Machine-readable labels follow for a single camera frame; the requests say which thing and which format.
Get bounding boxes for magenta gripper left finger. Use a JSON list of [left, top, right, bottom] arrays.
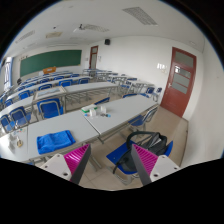
[[41, 144, 91, 185]]

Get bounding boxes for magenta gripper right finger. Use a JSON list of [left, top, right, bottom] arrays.
[[131, 144, 180, 185]]

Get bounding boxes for blue folded towel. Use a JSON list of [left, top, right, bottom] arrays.
[[36, 130, 76, 154]]

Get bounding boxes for black backpack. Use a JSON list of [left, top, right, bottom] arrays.
[[112, 131, 167, 174]]

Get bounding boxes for blue chair under backpack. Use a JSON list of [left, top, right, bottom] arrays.
[[107, 140, 173, 174]]

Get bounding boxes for small items on desk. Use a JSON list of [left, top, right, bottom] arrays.
[[8, 128, 26, 150]]

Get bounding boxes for blue chair behind front desk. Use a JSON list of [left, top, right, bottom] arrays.
[[37, 98, 63, 119]]

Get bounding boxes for white cup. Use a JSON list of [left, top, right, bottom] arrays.
[[101, 106, 106, 114]]

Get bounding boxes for blue chair left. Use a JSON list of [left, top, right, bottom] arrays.
[[10, 106, 31, 128]]

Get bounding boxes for orange lectern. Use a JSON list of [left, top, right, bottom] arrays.
[[43, 67, 56, 74]]

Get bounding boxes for red wooden door near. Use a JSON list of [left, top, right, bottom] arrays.
[[161, 47, 197, 117]]

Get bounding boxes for green chalkboard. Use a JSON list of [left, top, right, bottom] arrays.
[[20, 50, 82, 77]]

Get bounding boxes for red door far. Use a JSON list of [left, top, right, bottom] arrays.
[[89, 46, 98, 69]]

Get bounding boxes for ceiling projector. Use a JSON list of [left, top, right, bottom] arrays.
[[73, 24, 85, 32]]

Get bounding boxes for blue chair with metal frame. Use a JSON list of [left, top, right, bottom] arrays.
[[128, 107, 158, 130]]

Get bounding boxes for black wall speaker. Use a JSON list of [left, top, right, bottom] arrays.
[[105, 39, 111, 45]]

